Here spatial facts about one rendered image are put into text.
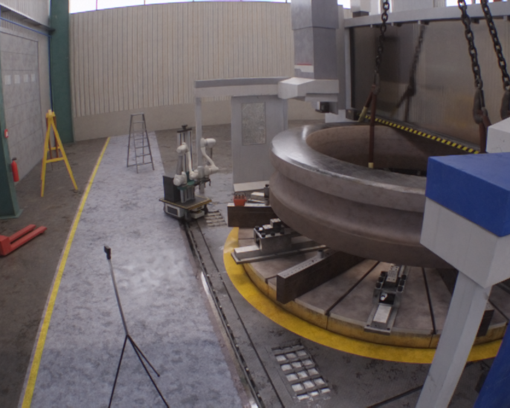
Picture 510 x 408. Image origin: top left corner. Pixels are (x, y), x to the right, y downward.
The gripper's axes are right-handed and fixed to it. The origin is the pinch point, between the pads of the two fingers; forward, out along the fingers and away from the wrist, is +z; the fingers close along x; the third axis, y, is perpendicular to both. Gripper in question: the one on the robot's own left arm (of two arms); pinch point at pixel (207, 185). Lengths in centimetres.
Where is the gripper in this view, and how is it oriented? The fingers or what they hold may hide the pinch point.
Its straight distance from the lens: 799.2
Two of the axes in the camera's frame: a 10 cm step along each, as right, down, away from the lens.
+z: 0.2, 9.5, 3.2
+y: 7.8, 1.9, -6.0
